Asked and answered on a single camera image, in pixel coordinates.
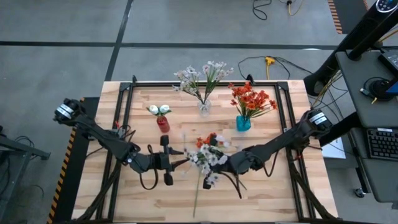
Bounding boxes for black sleeved cable bundle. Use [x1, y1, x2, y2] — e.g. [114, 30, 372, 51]
[284, 155, 338, 222]
[74, 155, 125, 222]

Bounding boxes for black mat with hazard stripe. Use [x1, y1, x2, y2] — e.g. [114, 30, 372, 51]
[46, 97, 100, 224]

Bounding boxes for pale pink artificial flower bunch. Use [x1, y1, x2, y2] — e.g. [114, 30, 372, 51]
[201, 60, 234, 103]
[183, 133, 231, 218]
[172, 65, 203, 103]

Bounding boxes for teal glass vase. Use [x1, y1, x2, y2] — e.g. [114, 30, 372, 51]
[235, 114, 252, 132]

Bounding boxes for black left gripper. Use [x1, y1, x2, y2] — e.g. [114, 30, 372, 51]
[136, 134, 190, 187]

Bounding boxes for white paper sheet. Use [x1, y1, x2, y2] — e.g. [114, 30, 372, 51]
[322, 136, 346, 160]

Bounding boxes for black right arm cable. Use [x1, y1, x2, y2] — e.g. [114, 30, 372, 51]
[222, 170, 248, 200]

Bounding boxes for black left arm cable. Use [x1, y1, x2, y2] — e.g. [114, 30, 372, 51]
[139, 144, 159, 190]

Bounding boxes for red glass vase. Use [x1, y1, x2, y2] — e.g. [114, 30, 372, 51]
[156, 114, 171, 134]

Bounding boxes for black keyboard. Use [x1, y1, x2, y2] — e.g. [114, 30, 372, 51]
[366, 128, 398, 162]

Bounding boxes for yellow floor cable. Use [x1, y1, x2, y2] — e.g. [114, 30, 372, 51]
[285, 0, 305, 16]

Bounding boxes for clear glass vase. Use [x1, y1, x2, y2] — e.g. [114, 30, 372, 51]
[197, 98, 212, 116]

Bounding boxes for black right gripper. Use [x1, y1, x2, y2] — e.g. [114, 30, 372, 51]
[201, 136, 261, 190]

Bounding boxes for grey desk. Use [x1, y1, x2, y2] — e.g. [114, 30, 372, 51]
[335, 46, 398, 203]

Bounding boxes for yellow cable strands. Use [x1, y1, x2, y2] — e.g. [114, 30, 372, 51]
[310, 70, 343, 108]

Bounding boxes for black monitor pole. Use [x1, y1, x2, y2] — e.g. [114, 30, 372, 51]
[347, 14, 398, 62]

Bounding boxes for orange artificial flower bunch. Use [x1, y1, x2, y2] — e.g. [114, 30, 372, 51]
[228, 81, 262, 121]
[195, 133, 218, 149]
[242, 90, 279, 121]

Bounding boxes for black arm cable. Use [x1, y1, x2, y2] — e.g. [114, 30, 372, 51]
[139, 144, 159, 190]
[222, 170, 248, 200]

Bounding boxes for dark mat with orange stripes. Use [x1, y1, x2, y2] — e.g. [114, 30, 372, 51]
[328, 0, 371, 35]

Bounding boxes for black desk leg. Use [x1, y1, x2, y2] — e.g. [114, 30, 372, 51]
[320, 112, 361, 147]

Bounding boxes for black tower fan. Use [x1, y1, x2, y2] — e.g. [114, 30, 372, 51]
[303, 0, 398, 97]

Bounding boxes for black aluminium rig frame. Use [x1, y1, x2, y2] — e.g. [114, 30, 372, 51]
[95, 74, 340, 223]

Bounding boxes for long black floor cable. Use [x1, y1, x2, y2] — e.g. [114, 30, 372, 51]
[238, 55, 312, 80]

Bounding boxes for black laptop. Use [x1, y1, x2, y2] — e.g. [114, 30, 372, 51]
[377, 48, 398, 74]

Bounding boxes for yellow extension plug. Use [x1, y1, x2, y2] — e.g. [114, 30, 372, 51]
[264, 56, 276, 80]

